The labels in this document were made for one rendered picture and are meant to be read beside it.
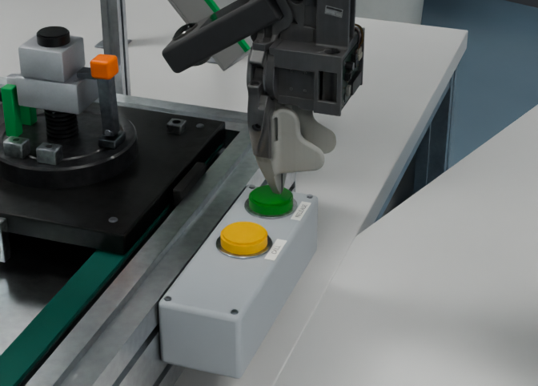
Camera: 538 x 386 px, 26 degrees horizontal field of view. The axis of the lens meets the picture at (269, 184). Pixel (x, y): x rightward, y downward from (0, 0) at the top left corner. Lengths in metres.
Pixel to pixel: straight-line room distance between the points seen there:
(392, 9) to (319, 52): 3.11
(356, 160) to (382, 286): 0.26
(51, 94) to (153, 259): 0.20
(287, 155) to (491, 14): 3.42
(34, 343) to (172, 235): 0.17
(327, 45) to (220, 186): 0.22
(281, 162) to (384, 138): 0.42
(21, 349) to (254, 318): 0.18
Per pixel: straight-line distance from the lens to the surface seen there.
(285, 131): 0.99
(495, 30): 4.23
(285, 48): 0.95
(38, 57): 1.08
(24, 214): 1.04
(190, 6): 1.26
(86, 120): 1.16
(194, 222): 1.04
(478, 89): 3.74
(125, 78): 1.32
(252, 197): 1.04
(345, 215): 1.24
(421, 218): 1.24
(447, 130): 1.77
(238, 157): 1.14
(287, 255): 1.00
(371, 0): 4.01
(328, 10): 0.94
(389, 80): 1.57
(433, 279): 1.14
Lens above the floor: 1.48
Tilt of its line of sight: 28 degrees down
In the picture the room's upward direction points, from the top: straight up
